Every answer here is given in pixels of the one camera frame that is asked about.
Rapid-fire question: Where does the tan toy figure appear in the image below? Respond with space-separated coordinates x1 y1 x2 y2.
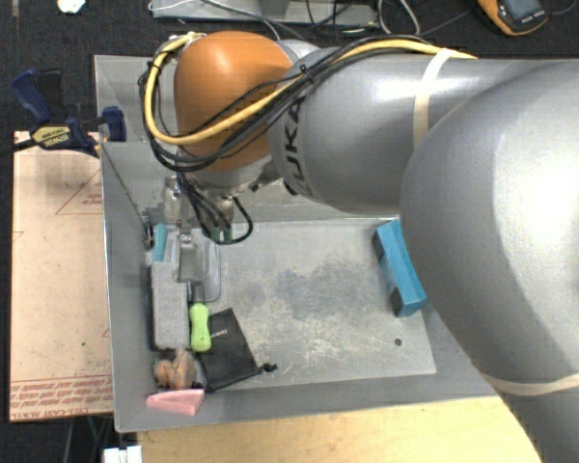
152 348 197 391

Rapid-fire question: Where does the grey metal bin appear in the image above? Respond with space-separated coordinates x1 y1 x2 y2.
94 54 499 434

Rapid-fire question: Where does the blue and black block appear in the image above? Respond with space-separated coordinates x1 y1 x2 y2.
372 218 428 318

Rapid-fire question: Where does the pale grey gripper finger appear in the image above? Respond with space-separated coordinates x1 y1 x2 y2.
176 231 206 285
203 239 222 303

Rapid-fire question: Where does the brown cardboard board, red print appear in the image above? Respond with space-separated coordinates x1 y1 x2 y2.
9 130 115 423

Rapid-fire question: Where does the grey and black sponge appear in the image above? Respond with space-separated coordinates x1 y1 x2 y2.
147 259 191 352

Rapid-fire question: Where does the black cloth pouch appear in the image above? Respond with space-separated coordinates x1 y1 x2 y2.
196 307 278 395

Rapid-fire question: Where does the green-handled screwdriver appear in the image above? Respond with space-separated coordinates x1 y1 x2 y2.
187 281 212 354

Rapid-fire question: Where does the pink wedge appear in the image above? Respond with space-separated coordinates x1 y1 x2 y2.
145 388 207 417

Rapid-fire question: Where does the teal small block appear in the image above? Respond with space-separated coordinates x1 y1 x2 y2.
152 222 169 263

